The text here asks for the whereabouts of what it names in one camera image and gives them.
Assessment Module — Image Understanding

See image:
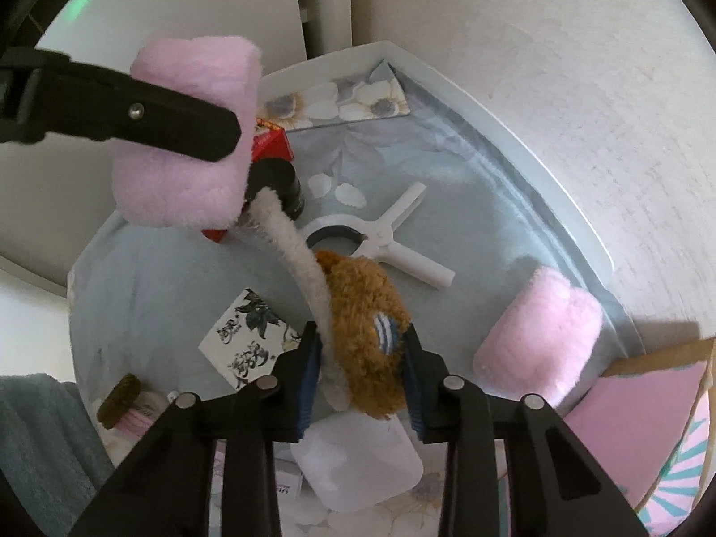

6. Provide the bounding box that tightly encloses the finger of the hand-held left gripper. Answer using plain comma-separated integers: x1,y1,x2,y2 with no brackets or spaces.
0,47,244,164

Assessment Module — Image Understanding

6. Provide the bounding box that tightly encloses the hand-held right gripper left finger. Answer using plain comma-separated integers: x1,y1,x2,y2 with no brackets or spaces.
67,321,325,537

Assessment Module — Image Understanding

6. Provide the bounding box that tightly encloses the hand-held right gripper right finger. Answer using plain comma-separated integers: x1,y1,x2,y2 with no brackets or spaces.
400,324,650,537

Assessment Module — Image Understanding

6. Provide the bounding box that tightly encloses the brown plush toy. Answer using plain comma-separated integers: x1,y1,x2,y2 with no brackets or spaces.
243,187,412,420

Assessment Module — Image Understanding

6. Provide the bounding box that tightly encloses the pink teal cardboard box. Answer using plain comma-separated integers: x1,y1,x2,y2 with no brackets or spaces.
562,338,716,537

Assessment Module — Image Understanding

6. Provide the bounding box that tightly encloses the white card black ink print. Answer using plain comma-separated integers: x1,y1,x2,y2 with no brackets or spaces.
198,289,306,389

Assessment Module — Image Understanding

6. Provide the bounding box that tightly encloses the translucent white plastic box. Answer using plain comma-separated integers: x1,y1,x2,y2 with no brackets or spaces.
294,411,423,512

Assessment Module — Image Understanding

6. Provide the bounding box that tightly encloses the small white paper box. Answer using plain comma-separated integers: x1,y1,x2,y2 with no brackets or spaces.
277,461,306,507

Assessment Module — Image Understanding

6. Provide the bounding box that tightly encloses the red box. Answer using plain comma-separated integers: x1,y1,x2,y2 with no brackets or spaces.
202,117,295,244

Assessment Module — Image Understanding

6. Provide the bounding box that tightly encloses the white plastic clamp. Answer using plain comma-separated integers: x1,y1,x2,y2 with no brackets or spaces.
299,182,455,292

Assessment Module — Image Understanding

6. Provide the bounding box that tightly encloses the black cylindrical jar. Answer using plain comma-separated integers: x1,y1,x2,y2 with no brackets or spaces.
249,159,306,219

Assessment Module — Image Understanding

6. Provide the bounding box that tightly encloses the floral blue bed sheet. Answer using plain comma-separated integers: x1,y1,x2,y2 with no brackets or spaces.
67,61,639,537

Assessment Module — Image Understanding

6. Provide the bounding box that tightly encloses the brown fuzzy hair clip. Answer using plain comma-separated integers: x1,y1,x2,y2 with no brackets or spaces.
96,374,142,429

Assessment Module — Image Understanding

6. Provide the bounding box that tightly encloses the grey teal towel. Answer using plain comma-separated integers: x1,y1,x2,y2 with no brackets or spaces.
0,372,115,521

